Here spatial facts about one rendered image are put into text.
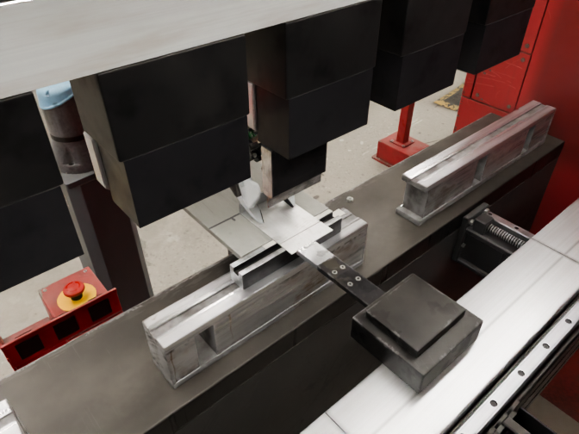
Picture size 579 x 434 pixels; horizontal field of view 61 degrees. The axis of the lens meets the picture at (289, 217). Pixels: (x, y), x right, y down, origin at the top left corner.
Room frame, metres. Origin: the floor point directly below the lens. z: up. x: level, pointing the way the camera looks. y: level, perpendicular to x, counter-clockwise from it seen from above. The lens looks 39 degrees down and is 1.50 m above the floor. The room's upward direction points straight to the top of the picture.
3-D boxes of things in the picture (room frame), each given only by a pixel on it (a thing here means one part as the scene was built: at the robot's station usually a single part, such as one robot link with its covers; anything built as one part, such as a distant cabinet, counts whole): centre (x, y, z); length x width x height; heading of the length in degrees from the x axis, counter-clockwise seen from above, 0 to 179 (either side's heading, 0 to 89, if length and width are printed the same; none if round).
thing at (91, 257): (1.16, 0.57, 0.39); 0.18 x 0.18 x 0.77; 45
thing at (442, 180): (0.94, -0.42, 0.92); 0.50 x 0.06 x 0.10; 131
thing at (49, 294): (0.61, 0.44, 0.75); 0.20 x 0.16 x 0.18; 131
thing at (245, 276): (0.57, 0.00, 0.99); 0.20 x 0.03 x 0.03; 131
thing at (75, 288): (0.65, 0.41, 0.79); 0.04 x 0.04 x 0.04
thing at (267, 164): (0.58, -0.01, 1.13); 0.10 x 0.02 x 0.10; 131
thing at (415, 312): (0.45, -0.11, 1.01); 0.26 x 0.12 x 0.05; 41
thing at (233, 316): (0.54, 0.03, 0.92); 0.39 x 0.06 x 0.10; 131
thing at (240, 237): (0.69, 0.09, 1.00); 0.26 x 0.18 x 0.01; 41
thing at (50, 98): (1.17, 0.56, 0.94); 0.13 x 0.12 x 0.14; 124
